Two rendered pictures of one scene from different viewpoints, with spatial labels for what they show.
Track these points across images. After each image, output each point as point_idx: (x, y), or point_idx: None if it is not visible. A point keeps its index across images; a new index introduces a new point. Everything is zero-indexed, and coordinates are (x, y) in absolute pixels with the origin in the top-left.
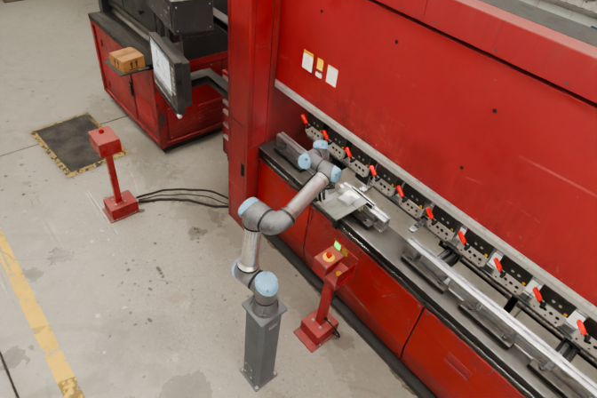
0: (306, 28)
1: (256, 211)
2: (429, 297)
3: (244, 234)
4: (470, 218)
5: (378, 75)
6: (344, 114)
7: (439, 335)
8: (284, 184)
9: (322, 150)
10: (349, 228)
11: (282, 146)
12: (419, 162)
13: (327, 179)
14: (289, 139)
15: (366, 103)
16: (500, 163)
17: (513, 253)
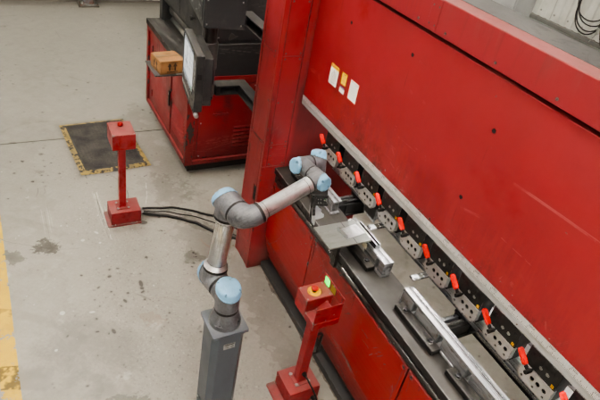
0: (336, 40)
1: (228, 200)
2: (413, 354)
3: (214, 226)
4: (465, 259)
5: (393, 90)
6: (359, 134)
7: None
8: (293, 212)
9: (319, 159)
10: (346, 266)
11: None
12: (422, 190)
13: (312, 184)
14: None
15: (380, 122)
16: (496, 191)
17: (504, 304)
